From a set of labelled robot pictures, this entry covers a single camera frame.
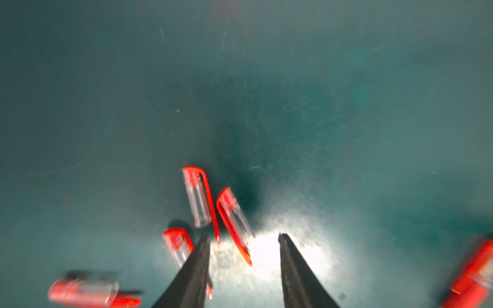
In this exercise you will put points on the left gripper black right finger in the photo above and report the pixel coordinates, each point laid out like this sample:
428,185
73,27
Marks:
301,288

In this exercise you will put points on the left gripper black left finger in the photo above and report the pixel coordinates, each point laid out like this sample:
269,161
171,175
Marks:
188,288

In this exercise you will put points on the red clear pen cap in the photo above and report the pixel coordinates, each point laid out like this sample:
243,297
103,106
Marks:
235,222
200,199
181,247
79,293

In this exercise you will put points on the green table mat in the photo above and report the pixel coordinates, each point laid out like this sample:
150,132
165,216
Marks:
362,129

